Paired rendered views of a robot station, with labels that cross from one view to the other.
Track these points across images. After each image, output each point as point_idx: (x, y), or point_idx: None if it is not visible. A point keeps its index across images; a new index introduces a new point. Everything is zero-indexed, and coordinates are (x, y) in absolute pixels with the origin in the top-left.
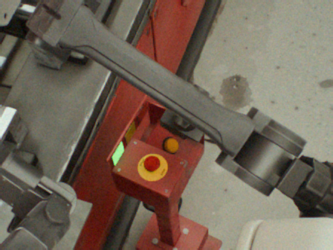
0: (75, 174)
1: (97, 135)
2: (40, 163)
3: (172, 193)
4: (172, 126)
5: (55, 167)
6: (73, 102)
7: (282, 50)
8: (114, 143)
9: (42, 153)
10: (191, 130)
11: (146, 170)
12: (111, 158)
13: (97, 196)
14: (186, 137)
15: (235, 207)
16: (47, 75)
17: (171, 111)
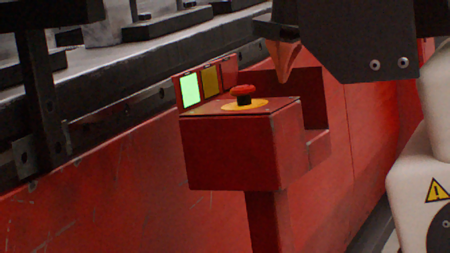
0: (122, 114)
1: (160, 114)
2: (70, 67)
3: (278, 120)
4: (269, 22)
5: (92, 65)
6: (128, 49)
7: None
8: (190, 192)
9: (76, 65)
10: (297, 24)
11: (234, 106)
12: (178, 79)
13: (157, 249)
14: (292, 39)
15: None
16: (97, 49)
17: (266, 17)
